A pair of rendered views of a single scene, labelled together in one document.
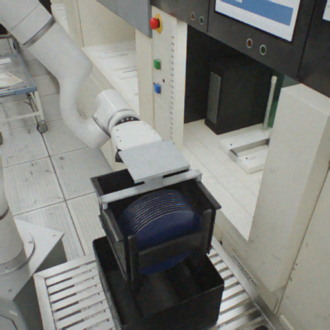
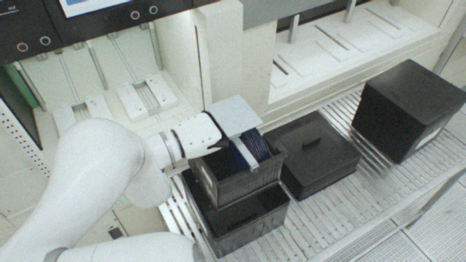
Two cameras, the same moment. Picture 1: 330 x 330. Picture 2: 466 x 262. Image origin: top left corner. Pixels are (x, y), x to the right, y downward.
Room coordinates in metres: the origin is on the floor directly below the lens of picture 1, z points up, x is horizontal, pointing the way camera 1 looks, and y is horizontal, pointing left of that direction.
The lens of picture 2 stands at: (0.61, 0.59, 1.87)
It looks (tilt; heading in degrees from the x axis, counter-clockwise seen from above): 50 degrees down; 265
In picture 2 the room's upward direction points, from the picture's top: straight up
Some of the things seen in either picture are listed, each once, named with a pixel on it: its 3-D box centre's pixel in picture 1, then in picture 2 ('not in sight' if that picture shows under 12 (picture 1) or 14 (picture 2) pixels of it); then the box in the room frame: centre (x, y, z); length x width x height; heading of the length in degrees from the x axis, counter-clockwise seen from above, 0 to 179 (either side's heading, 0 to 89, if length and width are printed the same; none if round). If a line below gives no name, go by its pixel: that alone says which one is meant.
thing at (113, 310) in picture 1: (155, 280); (234, 198); (0.57, 0.03, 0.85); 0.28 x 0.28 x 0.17; 24
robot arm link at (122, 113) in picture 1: (126, 127); (170, 145); (0.73, 0.09, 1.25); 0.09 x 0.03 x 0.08; 115
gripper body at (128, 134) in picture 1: (135, 139); (194, 136); (0.67, 0.07, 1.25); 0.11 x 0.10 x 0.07; 25
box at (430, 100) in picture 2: not in sight; (404, 111); (-0.18, -0.30, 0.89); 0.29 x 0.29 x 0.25; 29
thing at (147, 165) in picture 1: (153, 210); (231, 153); (0.58, 0.03, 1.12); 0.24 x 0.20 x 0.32; 114
